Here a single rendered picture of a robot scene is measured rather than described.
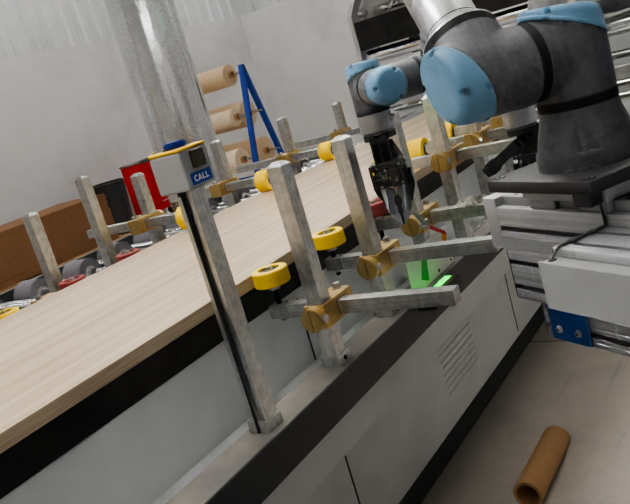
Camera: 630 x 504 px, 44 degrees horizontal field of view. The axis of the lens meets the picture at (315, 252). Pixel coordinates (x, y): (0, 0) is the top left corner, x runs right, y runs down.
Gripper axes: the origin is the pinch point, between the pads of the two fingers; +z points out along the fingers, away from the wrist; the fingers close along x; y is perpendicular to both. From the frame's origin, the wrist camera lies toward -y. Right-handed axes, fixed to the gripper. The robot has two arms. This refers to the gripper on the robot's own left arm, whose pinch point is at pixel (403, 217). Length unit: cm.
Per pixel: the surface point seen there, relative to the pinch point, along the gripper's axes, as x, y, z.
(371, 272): -9.3, 5.3, 9.3
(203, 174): -23, 49, -25
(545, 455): 16, -34, 84
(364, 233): -9.0, 2.5, 0.9
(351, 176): -8.3, 2.7, -12.3
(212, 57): -370, -1003, -95
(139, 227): -97, -68, -3
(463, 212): 11.6, -21.2, 6.7
